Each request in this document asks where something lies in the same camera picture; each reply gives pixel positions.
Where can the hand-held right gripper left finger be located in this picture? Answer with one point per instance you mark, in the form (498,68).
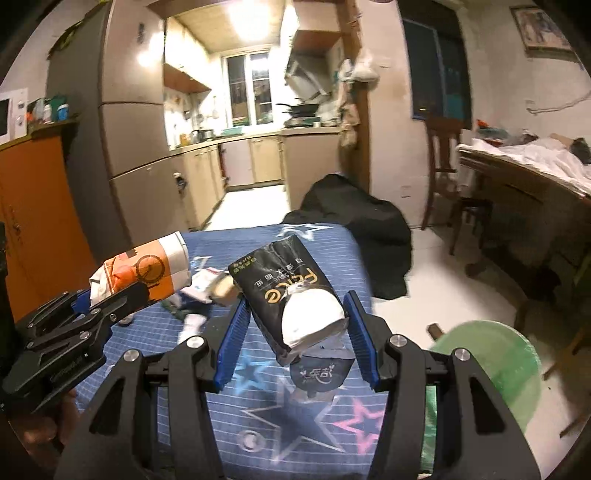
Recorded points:
(231,341)

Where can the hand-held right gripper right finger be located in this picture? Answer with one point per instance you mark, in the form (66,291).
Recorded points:
(362,341)

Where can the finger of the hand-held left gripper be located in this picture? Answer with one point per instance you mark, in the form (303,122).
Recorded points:
(81,299)
(124,302)

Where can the white face mask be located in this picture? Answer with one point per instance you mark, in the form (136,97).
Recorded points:
(194,325)

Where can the orange white paper bag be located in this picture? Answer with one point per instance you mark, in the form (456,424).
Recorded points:
(152,267)

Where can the tan cardboard box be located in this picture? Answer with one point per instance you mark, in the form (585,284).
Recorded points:
(224,290)

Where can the white plastic mailer bag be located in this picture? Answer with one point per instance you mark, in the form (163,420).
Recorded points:
(202,282)

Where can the black tissue pack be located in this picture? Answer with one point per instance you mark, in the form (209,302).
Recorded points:
(277,286)

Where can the green-lined waste bin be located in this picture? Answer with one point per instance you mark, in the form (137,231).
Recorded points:
(508,369)

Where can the person's left hand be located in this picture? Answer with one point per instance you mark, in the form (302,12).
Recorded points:
(64,424)

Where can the blue star-print tablecloth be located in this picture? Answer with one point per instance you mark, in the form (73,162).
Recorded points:
(258,415)

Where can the orange wooden cabinet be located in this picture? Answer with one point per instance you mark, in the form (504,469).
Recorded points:
(37,221)

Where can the large black bag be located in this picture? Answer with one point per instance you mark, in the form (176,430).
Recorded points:
(360,226)

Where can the grey refrigerator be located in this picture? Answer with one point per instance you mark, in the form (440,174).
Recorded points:
(134,138)

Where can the beige kitchen base cabinets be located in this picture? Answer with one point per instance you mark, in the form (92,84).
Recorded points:
(258,161)

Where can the wooden chair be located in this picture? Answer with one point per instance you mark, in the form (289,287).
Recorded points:
(443,175)
(572,355)

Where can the teal jar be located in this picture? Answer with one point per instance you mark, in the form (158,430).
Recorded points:
(62,112)

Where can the white bottle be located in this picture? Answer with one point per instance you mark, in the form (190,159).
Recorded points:
(46,110)

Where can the white microwave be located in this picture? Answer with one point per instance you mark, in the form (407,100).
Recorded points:
(9,117)

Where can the wooden dining table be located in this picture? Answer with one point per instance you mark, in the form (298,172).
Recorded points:
(517,217)

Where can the green basin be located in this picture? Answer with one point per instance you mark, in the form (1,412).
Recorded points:
(233,132)

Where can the hanging beige cloth bag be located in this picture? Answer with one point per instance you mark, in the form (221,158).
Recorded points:
(349,124)

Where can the gas stove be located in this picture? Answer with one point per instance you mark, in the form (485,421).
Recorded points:
(301,122)

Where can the black wok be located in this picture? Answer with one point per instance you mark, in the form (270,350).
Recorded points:
(296,109)

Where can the barred kitchen window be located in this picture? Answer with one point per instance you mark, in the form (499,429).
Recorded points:
(249,87)

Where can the white cloth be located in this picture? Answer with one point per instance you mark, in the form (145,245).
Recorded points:
(531,159)

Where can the pile of coloured clothes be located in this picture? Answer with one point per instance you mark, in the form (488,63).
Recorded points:
(489,127)

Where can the steel range hood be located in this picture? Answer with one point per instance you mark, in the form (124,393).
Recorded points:
(307,78)

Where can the hanging white plastic bag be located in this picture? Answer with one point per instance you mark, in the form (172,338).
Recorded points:
(367,67)

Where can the dark window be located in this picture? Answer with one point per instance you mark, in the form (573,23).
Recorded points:
(436,69)

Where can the black plastic bag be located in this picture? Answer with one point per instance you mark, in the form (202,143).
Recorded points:
(581,151)

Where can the ceiling light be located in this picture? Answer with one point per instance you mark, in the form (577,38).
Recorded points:
(253,18)

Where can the framed elephant picture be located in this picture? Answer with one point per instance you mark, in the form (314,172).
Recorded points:
(540,27)

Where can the beige wall cabinet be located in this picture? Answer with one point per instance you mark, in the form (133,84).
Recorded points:
(184,60)

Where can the wall cabinet above hood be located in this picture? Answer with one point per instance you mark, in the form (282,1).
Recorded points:
(318,27)

